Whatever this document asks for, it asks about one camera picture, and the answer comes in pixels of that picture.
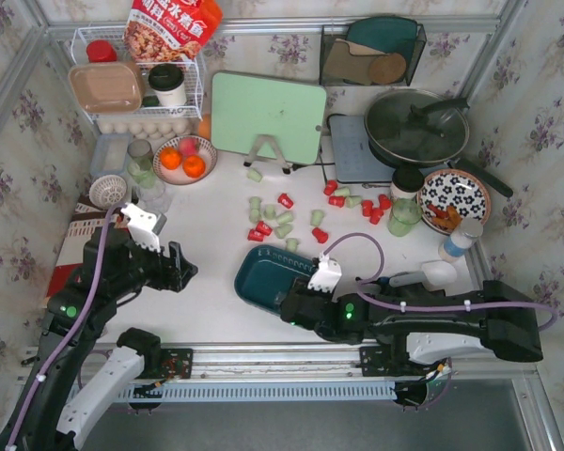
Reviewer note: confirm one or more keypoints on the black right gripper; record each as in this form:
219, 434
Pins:
289, 305

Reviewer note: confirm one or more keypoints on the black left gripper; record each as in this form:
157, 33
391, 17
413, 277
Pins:
173, 271

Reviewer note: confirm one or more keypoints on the teal storage basket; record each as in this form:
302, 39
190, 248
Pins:
267, 274

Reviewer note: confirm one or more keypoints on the clear glass cup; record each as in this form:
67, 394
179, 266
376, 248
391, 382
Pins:
156, 198

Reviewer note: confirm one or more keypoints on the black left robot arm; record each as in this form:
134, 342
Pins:
113, 271

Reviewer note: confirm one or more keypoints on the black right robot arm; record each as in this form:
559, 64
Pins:
416, 327

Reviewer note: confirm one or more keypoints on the green capsule by basket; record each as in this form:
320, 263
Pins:
292, 244

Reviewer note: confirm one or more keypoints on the white strainer basket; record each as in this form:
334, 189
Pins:
107, 191

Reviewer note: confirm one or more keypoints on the white black-lid coffee cup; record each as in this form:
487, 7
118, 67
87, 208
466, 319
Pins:
167, 81

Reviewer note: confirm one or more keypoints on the red capsule center right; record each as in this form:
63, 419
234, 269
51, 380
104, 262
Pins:
320, 235

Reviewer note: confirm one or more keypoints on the patterned orange cloth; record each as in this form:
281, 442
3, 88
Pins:
86, 219

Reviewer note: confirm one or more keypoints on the green capsule center right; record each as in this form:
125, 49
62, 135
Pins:
316, 218

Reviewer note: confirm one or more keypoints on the red capsule left lower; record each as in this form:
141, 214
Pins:
255, 235

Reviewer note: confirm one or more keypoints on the green glass jar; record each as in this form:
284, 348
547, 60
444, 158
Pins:
140, 166

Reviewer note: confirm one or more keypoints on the orange fruit right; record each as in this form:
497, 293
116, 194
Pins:
194, 166

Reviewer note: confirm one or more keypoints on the orange fruit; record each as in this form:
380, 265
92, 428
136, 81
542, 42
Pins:
194, 166
170, 158

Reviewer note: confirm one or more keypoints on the red capsule right middle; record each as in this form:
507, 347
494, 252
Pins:
337, 201

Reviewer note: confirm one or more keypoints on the fruit bowl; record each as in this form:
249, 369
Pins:
177, 177

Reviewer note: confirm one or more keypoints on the orange fruit left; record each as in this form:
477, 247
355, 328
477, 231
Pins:
170, 158

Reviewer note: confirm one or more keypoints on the red capsule center top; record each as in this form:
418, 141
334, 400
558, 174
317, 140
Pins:
285, 201

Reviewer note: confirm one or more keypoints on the white scoop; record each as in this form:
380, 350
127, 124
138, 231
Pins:
431, 276

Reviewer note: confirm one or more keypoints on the red capsule by cooker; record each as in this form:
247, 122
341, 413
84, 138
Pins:
330, 186

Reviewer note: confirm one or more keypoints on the red apple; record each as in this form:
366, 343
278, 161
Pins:
188, 146

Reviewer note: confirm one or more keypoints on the clear food container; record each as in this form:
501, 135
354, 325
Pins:
110, 155

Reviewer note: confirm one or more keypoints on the green plastic cup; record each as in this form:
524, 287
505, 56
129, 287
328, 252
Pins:
404, 216

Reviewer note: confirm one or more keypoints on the green capsule near board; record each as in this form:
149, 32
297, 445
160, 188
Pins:
254, 174

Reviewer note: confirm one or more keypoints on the egg carton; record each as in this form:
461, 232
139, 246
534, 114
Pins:
151, 129

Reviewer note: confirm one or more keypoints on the white bottle grey cap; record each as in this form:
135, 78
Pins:
460, 239

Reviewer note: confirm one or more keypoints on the orange behind board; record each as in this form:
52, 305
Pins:
204, 127

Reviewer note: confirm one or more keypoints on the grey induction cooker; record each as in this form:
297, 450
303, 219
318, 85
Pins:
353, 159

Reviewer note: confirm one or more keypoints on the black-lid white jar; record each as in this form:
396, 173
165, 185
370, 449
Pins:
406, 182

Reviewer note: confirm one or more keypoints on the floral blue plate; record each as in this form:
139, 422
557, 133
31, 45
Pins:
449, 196

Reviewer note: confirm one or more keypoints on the green cutting board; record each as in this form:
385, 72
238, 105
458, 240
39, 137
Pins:
245, 107

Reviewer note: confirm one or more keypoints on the beige plastic tray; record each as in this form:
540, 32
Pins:
108, 88

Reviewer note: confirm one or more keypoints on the black frying pan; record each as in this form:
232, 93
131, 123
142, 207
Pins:
423, 129

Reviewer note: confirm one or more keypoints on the red lid jar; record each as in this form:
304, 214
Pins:
101, 51

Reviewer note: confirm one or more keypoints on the red snack bag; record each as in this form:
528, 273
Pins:
170, 30

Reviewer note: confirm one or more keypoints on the round cork coaster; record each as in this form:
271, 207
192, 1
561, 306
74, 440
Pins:
387, 69

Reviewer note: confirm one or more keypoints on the black mesh organizer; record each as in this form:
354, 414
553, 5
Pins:
344, 63

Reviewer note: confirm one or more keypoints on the teal plate in organizer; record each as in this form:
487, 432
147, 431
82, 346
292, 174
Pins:
387, 34

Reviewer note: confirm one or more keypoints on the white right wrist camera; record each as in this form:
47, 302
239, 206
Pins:
327, 275

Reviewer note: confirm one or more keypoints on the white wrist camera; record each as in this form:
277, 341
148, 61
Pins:
144, 226
327, 275

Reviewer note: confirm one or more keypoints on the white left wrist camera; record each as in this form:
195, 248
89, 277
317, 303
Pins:
144, 226

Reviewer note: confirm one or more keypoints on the white wire rack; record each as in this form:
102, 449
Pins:
193, 74

